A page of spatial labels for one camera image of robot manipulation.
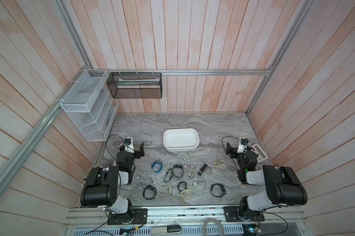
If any beige band watch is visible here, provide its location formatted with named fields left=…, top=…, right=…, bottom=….
left=213, top=159, right=226, bottom=168

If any blue band watch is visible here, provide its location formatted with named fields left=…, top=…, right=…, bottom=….
left=151, top=160, right=163, bottom=173

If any black sport watch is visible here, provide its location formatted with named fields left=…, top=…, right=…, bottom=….
left=143, top=185, right=158, bottom=200
left=210, top=183, right=226, bottom=198

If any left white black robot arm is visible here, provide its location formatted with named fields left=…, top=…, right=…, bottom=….
left=80, top=144, right=145, bottom=224

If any gold metal link watch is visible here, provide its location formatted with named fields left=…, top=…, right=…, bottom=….
left=187, top=165, right=196, bottom=178

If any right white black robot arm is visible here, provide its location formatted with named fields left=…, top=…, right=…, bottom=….
left=224, top=138, right=308, bottom=222

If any white plastic storage box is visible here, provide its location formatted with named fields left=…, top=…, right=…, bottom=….
left=163, top=128, right=200, bottom=152

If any small black band watch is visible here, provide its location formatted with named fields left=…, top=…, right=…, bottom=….
left=177, top=182, right=187, bottom=192

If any yellow cream band watch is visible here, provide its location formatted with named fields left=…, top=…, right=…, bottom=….
left=180, top=189, right=194, bottom=200

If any pink white calculator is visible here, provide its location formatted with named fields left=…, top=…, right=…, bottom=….
left=251, top=144, right=268, bottom=162

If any grey black handheld device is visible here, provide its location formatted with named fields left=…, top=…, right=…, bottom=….
left=150, top=225, right=182, bottom=236

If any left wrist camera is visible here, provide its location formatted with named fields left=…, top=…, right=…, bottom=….
left=124, top=137, right=135, bottom=153

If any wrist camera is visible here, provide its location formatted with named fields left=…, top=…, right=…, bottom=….
left=124, top=137, right=135, bottom=153
left=237, top=137, right=249, bottom=153

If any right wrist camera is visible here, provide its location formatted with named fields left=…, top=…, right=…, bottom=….
left=237, top=137, right=249, bottom=153

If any black watch long strap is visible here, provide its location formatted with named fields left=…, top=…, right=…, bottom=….
left=171, top=164, right=184, bottom=179

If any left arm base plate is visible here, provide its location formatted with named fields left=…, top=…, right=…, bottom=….
left=107, top=208, right=148, bottom=225

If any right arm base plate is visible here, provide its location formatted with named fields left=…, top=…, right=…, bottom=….
left=223, top=206, right=265, bottom=222

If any black mesh wall basket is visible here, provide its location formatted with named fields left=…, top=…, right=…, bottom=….
left=107, top=72, right=163, bottom=99

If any white wire mesh shelf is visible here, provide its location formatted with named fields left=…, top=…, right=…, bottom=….
left=61, top=69, right=119, bottom=142

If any grey coiled hose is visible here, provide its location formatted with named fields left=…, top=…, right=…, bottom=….
left=201, top=217, right=225, bottom=236

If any horizontal aluminium rail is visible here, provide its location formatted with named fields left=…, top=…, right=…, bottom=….
left=87, top=68, right=272, bottom=77

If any front aluminium mounting rail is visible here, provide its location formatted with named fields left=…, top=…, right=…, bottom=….
left=63, top=205, right=308, bottom=229

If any left aluminium frame rail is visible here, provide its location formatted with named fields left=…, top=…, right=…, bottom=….
left=0, top=65, right=91, bottom=198

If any right aluminium frame post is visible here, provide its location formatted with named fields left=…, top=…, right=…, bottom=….
left=245, top=1, right=317, bottom=118

